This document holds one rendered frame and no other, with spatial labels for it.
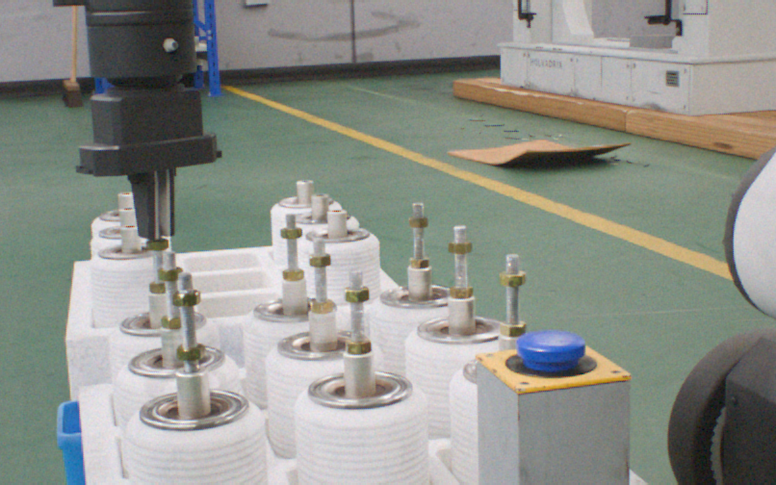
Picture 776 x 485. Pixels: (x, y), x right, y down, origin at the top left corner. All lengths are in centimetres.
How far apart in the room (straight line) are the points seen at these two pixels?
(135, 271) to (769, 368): 67
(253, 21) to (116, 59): 627
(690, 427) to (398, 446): 40
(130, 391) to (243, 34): 636
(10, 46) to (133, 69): 612
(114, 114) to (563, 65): 404
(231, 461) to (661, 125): 344
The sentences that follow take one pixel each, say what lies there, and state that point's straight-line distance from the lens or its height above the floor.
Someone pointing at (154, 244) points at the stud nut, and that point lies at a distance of 106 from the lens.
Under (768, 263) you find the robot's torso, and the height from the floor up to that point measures 34.
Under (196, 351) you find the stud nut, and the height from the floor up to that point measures 30.
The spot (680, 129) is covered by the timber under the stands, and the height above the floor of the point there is 5.
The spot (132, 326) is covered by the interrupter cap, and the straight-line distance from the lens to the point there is 107.
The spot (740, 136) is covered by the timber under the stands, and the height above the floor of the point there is 6.
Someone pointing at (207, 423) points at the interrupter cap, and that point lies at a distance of 82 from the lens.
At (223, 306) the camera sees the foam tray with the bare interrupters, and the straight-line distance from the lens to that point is 147.
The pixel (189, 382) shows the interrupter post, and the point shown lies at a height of 28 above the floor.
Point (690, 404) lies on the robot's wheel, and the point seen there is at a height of 14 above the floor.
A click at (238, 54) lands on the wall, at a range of 726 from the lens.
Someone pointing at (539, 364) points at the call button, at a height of 32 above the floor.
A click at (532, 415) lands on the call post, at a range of 69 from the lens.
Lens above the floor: 53
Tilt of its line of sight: 12 degrees down
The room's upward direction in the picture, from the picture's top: 2 degrees counter-clockwise
